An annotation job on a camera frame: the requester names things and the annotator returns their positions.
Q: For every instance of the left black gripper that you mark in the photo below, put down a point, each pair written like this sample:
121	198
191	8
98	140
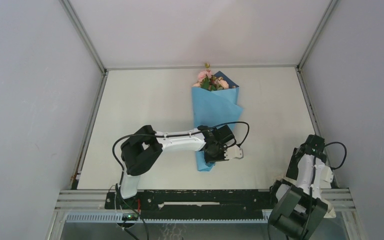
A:
221	158

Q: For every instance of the blue wrapping paper sheet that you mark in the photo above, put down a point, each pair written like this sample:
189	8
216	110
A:
214	107

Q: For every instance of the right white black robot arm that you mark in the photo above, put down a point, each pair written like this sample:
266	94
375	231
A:
299	207

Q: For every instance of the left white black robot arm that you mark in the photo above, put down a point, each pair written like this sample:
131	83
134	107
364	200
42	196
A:
139	151

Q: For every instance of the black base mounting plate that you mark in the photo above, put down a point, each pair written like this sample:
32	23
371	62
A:
201	205

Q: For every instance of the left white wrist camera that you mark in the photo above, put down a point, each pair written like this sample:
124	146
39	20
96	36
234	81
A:
233	152

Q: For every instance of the aluminium front frame rail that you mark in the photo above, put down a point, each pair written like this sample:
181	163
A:
340	198

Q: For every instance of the white slotted cable duct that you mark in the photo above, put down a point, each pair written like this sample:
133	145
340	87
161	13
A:
112	217

